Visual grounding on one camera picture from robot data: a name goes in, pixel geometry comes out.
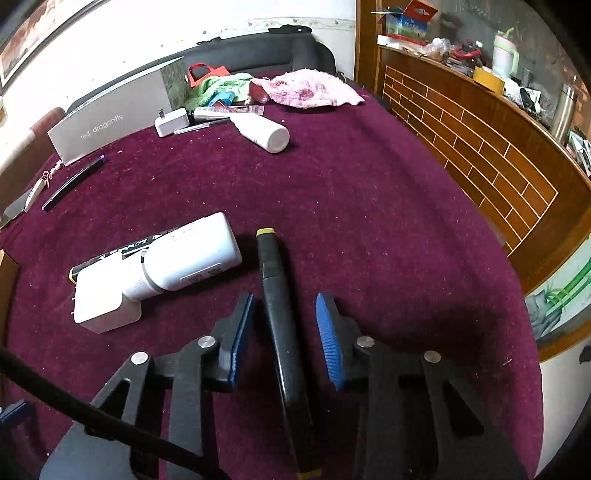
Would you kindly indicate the black marker with yellow caps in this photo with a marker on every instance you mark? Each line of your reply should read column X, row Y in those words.
column 281, row 323

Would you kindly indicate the white charger plug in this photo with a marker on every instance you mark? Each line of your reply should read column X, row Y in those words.
column 171, row 122

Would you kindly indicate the wooden brick-pattern counter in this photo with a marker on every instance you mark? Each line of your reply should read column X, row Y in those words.
column 485, row 152

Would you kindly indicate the thin dark pen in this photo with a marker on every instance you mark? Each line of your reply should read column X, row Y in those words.
column 201, row 126

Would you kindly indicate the bamboo print panel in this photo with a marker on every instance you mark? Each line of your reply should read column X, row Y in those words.
column 561, row 295

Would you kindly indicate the black marker with white writing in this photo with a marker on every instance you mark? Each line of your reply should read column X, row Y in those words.
column 115, row 254

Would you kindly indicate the brown armchair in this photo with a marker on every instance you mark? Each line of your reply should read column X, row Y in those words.
column 23, row 143

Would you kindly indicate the red round object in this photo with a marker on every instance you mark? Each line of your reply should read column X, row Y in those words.
column 466, row 53

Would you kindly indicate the white squeeze bottle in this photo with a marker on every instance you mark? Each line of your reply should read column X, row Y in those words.
column 265, row 134

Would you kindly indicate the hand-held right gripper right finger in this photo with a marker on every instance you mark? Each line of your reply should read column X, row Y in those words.
column 330, row 341

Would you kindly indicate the black sofa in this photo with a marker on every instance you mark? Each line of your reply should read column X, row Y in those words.
column 258, row 53

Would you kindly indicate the purple pen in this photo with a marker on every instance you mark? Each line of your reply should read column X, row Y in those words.
column 74, row 182

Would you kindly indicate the green cloth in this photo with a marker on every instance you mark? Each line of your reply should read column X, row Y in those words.
column 217, row 83

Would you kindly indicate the blue plastic object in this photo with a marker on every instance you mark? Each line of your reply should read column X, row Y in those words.
column 224, row 98

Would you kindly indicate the white tumbler with straw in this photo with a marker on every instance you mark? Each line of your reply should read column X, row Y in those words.
column 505, row 55

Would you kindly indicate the black item on sofa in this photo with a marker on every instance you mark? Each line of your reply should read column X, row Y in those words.
column 288, row 28

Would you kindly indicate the clear tube with red print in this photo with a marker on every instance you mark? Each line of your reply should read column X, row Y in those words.
column 231, row 111

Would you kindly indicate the large white pill bottle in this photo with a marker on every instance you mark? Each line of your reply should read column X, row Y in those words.
column 189, row 254

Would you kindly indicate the yellow box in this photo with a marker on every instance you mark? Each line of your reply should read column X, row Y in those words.
column 489, row 79

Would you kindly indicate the wooden tray box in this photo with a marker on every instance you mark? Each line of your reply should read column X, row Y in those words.
column 7, row 295

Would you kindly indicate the large white power adapter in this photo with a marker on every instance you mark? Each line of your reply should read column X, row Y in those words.
column 104, row 300

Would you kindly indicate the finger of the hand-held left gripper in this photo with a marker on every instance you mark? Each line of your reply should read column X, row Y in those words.
column 11, row 414

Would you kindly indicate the dark phone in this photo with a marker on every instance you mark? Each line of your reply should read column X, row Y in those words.
column 14, row 212

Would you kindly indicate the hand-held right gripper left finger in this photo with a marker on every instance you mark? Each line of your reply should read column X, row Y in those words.
column 240, row 341

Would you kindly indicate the grey shoe box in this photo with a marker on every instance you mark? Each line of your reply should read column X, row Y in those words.
column 111, row 120

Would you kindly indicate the colourful cardboard carton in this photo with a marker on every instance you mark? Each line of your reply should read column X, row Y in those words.
column 408, row 18

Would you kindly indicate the steel thermos flask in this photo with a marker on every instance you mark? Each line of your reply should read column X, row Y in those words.
column 564, row 113

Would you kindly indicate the framed wall painting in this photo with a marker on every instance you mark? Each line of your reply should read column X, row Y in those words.
column 27, row 41

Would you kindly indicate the red plastic object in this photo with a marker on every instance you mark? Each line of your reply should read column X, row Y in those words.
column 205, row 73

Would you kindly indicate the pink towel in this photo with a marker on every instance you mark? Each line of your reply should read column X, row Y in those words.
column 309, row 90

